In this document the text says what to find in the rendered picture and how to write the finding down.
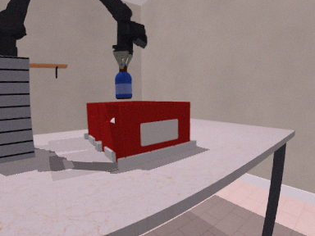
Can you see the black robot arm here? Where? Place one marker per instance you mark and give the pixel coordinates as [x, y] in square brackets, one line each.
[11, 26]

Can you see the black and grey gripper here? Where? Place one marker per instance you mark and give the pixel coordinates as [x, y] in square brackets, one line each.
[124, 49]

